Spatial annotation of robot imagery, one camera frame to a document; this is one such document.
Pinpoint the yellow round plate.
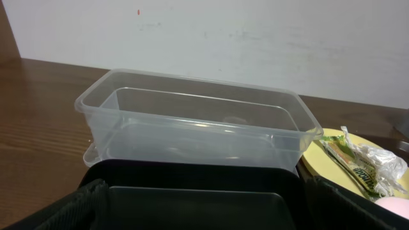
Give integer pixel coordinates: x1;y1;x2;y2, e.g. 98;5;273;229
301;134;408;197

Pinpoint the green snack wrapper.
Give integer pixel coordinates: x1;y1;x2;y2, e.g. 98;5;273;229
320;135;380;201

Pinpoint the black plastic tray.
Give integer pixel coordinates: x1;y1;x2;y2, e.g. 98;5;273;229
12;160;408;230

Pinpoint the white tissue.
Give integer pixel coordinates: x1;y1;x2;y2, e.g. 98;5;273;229
341;126;408;197

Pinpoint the clear plastic waste bin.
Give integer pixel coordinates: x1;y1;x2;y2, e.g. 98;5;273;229
74;69;323;171

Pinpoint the pink bowl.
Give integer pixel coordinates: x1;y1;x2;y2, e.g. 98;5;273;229
374;197;409;219

